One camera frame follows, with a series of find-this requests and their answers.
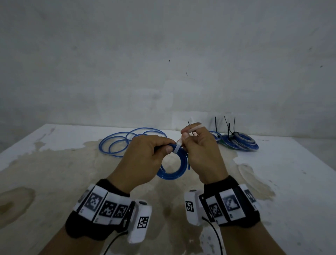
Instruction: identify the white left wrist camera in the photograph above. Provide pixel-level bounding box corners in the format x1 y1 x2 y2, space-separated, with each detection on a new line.
126 200 153 244

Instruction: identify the black right wristband with markers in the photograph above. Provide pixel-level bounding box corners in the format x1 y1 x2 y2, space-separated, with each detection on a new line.
198 175 262 229

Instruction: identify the white cable tie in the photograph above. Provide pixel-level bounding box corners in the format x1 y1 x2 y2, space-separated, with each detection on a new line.
172 123 203 155

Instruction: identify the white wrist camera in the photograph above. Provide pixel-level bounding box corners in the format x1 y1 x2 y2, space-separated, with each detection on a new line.
126 200 153 244
184 189 204 227

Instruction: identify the black left camera cord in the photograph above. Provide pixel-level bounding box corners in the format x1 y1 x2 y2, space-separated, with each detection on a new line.
103 230 128 255

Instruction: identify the solid blue cable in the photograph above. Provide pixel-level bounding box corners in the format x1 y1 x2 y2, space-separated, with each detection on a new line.
156 143 190 181
223 136 245 151

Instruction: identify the black right camera cord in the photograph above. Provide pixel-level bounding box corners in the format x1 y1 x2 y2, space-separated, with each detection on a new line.
201 216 224 255

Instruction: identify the person's left hand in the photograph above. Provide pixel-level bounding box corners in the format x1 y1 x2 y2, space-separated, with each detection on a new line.
107 135 176 195

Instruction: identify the person's right hand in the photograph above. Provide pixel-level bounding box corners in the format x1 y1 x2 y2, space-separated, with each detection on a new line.
180 122 229 185

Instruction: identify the black left wristband with markers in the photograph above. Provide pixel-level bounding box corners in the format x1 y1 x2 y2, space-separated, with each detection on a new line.
65 179 136 241

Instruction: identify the black camera cord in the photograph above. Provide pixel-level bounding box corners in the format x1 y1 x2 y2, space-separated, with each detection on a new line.
103 230 128 255
201 216 224 255

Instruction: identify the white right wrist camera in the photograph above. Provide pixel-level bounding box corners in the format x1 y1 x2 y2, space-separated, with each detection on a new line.
184 189 204 227

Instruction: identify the black wristband with markers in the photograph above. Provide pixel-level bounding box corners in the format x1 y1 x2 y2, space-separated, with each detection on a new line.
198 175 262 229
65 179 136 241

